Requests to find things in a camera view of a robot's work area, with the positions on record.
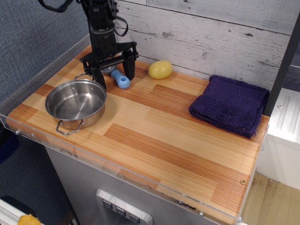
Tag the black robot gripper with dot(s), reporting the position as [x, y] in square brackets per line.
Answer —
[106, 51]

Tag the blue spoon with grey bowl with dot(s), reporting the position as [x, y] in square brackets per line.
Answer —
[122, 81]

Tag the stainless steel pot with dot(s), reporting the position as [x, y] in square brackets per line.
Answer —
[76, 104]

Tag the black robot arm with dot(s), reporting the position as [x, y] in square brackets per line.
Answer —
[102, 14]

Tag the yellow toy potato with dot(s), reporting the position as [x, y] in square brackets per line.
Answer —
[160, 69]

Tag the folded purple towel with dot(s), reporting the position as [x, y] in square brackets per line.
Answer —
[232, 105]

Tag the silver dispenser button panel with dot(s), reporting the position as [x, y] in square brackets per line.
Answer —
[123, 208]

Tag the yellow object bottom left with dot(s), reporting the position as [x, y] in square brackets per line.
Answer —
[28, 220]

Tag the white ribbed appliance top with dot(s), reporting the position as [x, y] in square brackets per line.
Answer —
[285, 118]

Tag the black vertical post left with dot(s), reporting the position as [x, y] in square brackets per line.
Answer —
[85, 4]

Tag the black vertical post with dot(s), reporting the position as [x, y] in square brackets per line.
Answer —
[284, 67]
[85, 4]

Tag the black vertical post right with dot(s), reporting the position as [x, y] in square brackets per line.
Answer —
[284, 67]

